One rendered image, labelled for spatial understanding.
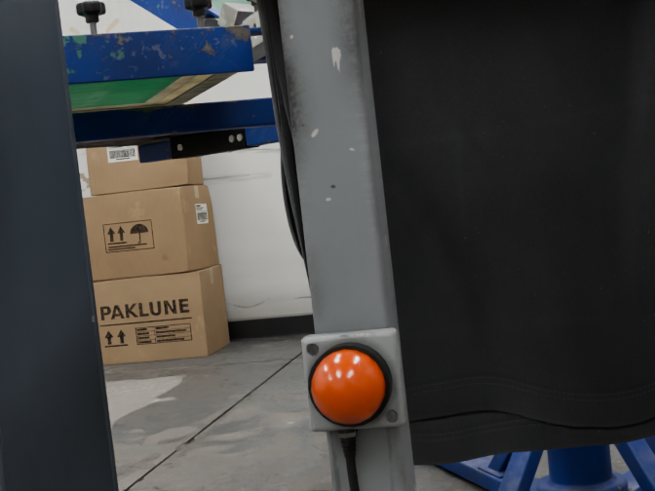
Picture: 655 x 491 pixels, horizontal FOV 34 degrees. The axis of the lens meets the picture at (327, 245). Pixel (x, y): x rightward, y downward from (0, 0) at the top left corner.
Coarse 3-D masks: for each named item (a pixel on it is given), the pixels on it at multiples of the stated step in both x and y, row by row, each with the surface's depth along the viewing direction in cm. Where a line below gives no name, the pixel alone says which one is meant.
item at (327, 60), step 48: (288, 0) 56; (336, 0) 55; (288, 48) 56; (336, 48) 55; (336, 96) 56; (336, 144) 56; (336, 192) 56; (336, 240) 56; (384, 240) 58; (336, 288) 56; (384, 288) 56; (336, 336) 55; (384, 336) 55; (384, 432) 56; (336, 480) 57; (384, 480) 57
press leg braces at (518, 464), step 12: (624, 444) 198; (636, 444) 197; (648, 444) 236; (504, 456) 244; (516, 456) 201; (528, 456) 199; (540, 456) 202; (624, 456) 198; (636, 456) 195; (648, 456) 195; (480, 468) 254; (492, 468) 251; (504, 468) 247; (516, 468) 199; (528, 468) 199; (636, 468) 195; (648, 468) 193; (504, 480) 199; (516, 480) 197; (528, 480) 199; (636, 480) 195; (648, 480) 192
